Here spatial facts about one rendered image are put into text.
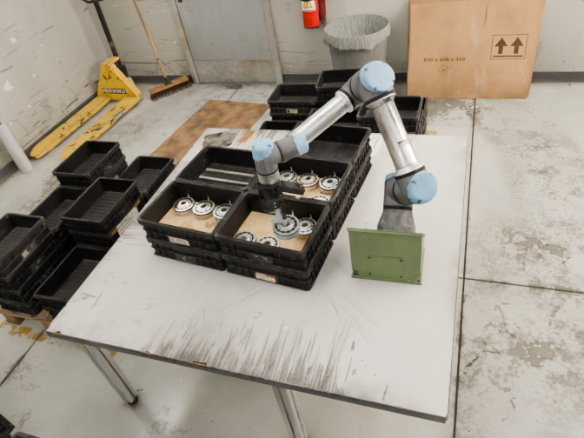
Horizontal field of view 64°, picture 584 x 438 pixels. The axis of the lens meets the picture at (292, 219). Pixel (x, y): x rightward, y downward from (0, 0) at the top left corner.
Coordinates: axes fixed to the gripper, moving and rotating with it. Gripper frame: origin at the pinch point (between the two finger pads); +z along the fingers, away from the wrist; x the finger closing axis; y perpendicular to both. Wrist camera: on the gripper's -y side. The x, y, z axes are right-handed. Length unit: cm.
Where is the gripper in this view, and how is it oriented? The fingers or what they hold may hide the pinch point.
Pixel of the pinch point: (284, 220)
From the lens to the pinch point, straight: 179.7
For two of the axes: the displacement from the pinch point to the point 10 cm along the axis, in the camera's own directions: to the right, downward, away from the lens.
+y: -9.6, 2.8, -0.9
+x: 2.5, 6.1, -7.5
